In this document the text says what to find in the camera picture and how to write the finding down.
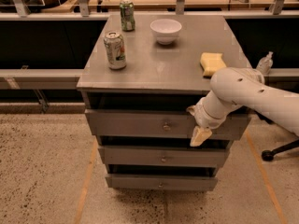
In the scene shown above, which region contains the white soda can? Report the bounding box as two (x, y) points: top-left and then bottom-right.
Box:
(104, 32), (126, 70)

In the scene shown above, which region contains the grey drawer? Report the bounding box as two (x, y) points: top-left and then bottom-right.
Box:
(84, 109), (251, 141)
(106, 174), (218, 191)
(99, 146), (229, 167)

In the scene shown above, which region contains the black office chair base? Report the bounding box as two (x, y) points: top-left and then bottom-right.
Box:
(261, 140), (299, 161)

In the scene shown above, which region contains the grey middle drawer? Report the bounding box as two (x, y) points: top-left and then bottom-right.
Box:
(99, 146), (229, 167)

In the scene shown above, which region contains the green soda can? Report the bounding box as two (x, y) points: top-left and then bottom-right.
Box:
(120, 0), (135, 32)

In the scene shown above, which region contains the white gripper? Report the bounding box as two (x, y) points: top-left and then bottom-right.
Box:
(186, 101), (225, 147)

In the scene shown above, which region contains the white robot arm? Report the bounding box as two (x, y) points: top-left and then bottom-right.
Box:
(187, 67), (299, 147)

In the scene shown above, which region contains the grey bottom drawer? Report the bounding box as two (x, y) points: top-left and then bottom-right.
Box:
(106, 174), (218, 191)

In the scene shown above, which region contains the grey top drawer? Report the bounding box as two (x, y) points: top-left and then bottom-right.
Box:
(84, 109), (251, 141)

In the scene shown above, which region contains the grey wooden drawer cabinet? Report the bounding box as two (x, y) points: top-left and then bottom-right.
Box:
(77, 14), (249, 178)

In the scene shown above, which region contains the white ceramic bowl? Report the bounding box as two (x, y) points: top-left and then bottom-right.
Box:
(150, 19), (182, 45)

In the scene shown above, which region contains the yellow sponge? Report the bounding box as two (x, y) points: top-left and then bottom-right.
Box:
(200, 52), (226, 77)

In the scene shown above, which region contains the clear sanitizer pump bottle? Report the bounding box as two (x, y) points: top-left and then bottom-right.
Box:
(256, 51), (273, 75)

